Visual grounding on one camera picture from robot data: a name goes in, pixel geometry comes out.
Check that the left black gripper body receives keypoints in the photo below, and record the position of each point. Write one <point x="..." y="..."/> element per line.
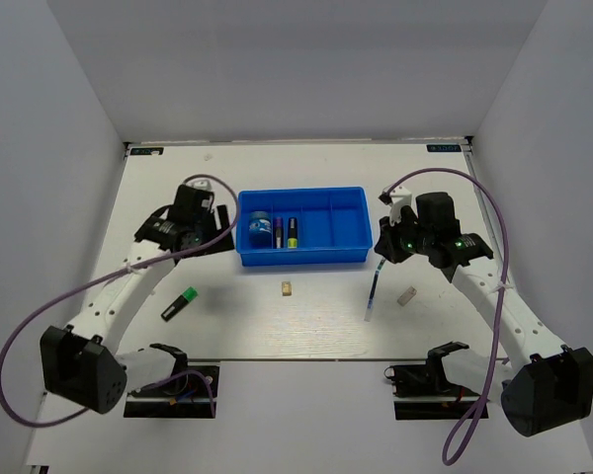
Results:
<point x="209" y="229"/>

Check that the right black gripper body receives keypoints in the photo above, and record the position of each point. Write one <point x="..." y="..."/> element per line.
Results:
<point x="405" y="238"/>

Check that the white translucent eraser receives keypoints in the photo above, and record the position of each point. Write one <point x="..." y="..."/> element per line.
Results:
<point x="406" y="296"/>

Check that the green highlighter black body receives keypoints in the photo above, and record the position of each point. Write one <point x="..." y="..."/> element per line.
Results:
<point x="180" y="303"/>

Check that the purple highlighter black body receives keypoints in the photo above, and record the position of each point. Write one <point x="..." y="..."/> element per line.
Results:
<point x="278" y="229"/>

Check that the blue pen refill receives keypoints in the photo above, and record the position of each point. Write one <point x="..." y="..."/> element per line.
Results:
<point x="370" y="304"/>

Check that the yellow highlighter black body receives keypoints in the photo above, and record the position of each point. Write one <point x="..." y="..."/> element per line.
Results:
<point x="292" y="240"/>

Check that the beige eraser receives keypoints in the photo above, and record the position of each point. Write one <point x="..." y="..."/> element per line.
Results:
<point x="286" y="288"/>

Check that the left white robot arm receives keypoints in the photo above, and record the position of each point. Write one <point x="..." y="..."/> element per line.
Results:
<point x="81" y="361"/>

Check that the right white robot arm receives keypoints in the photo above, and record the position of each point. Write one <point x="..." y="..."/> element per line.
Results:
<point x="545" y="383"/>

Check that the blue plastic divided tray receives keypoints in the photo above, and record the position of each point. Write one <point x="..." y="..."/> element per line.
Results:
<point x="333" y="226"/>

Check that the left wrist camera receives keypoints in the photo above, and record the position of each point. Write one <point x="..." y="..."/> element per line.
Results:
<point x="201" y="184"/>

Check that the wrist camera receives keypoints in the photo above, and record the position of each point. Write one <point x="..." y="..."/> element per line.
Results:
<point x="396" y="199"/>
<point x="201" y="184"/>

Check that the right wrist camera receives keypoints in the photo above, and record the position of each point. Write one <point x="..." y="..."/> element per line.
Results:
<point x="396" y="199"/>

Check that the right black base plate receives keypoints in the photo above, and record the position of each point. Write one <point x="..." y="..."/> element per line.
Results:
<point x="416" y="397"/>

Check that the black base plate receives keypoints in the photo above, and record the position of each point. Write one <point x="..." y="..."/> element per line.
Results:
<point x="184" y="399"/>
<point x="416" y="397"/>

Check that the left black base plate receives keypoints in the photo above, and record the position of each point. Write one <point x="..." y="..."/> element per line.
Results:
<point x="184" y="399"/>

